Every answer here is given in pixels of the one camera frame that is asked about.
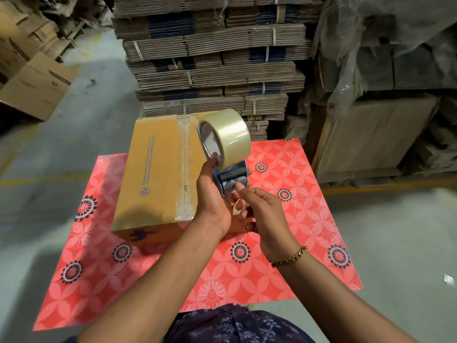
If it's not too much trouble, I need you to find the pile of loose cardboard sheets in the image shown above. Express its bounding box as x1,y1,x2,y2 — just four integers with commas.
0,0,113,63

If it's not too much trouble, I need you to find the clear packing tape roll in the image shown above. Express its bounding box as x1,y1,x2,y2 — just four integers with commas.
199,109,252,170

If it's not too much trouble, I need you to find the open brown cardboard box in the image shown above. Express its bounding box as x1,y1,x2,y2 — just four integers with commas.
0,0,77,122

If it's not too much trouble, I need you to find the large brown cardboard carton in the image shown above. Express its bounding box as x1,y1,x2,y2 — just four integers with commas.
311,94,440,184

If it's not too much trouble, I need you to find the red floral table cover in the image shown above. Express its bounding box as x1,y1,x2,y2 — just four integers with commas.
32,138,363,332

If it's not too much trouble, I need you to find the blue tape dispenser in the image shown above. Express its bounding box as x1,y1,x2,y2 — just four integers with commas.
196,125,249,197

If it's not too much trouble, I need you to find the gold chain bracelet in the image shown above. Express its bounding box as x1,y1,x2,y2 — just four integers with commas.
271,246,308,268

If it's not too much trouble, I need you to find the plastic-covered cardboard stack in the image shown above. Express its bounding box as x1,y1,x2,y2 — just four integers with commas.
311,0,457,116

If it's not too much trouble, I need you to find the stack of flattened cardboard bundles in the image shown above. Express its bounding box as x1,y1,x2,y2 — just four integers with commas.
112,0,323,141

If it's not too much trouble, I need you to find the person's left hand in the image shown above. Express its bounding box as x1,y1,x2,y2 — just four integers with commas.
194,152,246,238

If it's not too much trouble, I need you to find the person's right hand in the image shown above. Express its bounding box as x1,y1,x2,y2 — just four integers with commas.
233,182,301,263

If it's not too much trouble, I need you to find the person's left forearm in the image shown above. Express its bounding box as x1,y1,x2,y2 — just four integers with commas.
77,212,226,343

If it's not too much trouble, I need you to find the taped brown cardboard box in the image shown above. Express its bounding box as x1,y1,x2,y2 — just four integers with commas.
111,111,256,247

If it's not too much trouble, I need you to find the dark floral garment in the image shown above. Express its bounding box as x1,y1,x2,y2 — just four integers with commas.
162,304,316,343

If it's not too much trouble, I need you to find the person's right forearm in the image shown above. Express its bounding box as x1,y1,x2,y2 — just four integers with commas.
272,251,418,343

